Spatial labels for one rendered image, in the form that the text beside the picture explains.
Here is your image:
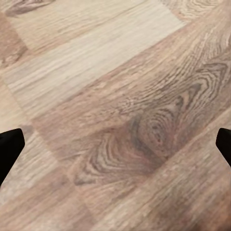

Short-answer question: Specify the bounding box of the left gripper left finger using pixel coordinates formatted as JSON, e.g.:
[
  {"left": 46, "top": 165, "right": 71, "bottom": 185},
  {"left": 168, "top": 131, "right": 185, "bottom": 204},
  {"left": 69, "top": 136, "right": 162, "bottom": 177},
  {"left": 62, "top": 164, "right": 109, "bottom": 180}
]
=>
[{"left": 0, "top": 128, "right": 25, "bottom": 186}]

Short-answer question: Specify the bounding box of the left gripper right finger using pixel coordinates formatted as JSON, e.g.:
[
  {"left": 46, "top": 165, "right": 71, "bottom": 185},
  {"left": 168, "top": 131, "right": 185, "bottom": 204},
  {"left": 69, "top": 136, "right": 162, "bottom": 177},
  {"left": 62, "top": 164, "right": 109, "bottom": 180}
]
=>
[{"left": 216, "top": 128, "right": 231, "bottom": 166}]

